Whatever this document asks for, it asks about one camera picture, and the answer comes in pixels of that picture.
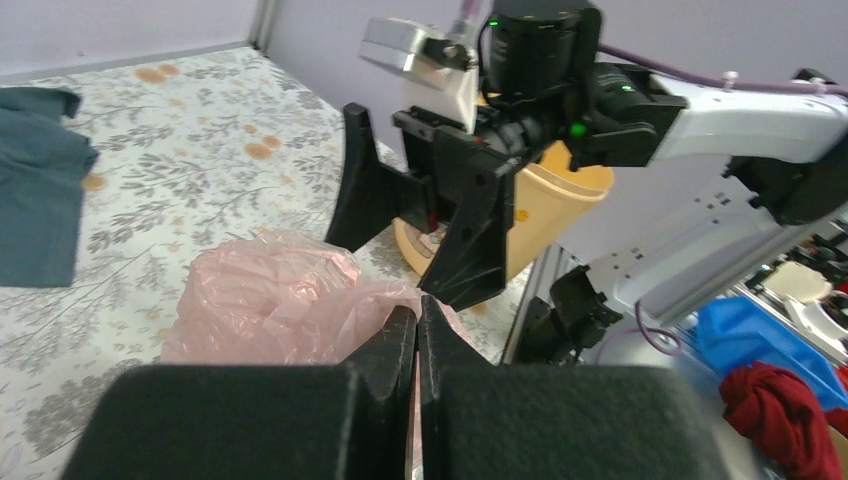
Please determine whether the blue plastic crate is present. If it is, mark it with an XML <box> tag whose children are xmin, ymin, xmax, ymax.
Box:
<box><xmin>695</xmin><ymin>297</ymin><xmax>847</xmax><ymax>411</ymax></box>

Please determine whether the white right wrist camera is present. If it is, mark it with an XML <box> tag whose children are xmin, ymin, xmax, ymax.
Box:
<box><xmin>359</xmin><ymin>18</ymin><xmax>479</xmax><ymax>134</ymax></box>

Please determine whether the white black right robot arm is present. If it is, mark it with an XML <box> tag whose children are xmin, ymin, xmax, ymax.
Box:
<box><xmin>326</xmin><ymin>1</ymin><xmax>847</xmax><ymax>316</ymax></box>

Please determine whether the floral patterned table cloth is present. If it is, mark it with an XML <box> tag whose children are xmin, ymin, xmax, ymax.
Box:
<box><xmin>1</xmin><ymin>48</ymin><xmax>344</xmax><ymax>479</ymax></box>

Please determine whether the grey-green crumpled cloth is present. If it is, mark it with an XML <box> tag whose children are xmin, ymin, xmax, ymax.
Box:
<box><xmin>1</xmin><ymin>87</ymin><xmax>98</xmax><ymax>288</ymax></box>

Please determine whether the pink plastic trash bag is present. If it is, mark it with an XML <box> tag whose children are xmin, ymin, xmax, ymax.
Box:
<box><xmin>159</xmin><ymin>230</ymin><xmax>472</xmax><ymax>367</ymax></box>

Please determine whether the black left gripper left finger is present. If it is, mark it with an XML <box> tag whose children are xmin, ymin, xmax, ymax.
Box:
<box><xmin>62</xmin><ymin>307</ymin><xmax>416</xmax><ymax>479</ymax></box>

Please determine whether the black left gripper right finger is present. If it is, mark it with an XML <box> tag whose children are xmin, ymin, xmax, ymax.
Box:
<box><xmin>418</xmin><ymin>296</ymin><xmax>729</xmax><ymax>479</ymax></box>

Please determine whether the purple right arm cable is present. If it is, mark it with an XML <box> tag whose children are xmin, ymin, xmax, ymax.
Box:
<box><xmin>450</xmin><ymin>0</ymin><xmax>848</xmax><ymax>101</ymax></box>

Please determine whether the aluminium frame post right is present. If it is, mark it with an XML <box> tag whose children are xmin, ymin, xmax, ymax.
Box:
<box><xmin>248</xmin><ymin>0</ymin><xmax>282</xmax><ymax>55</ymax></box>

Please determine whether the yellow plastic trash bin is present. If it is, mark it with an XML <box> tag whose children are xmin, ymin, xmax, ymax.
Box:
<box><xmin>394</xmin><ymin>92</ymin><xmax>615</xmax><ymax>283</ymax></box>

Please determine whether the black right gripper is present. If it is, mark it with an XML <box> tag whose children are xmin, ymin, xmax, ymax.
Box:
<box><xmin>325</xmin><ymin>103</ymin><xmax>557</xmax><ymax>311</ymax></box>

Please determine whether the dark red cloth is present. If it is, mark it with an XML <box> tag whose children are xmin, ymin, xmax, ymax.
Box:
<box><xmin>719</xmin><ymin>361</ymin><xmax>844</xmax><ymax>479</ymax></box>

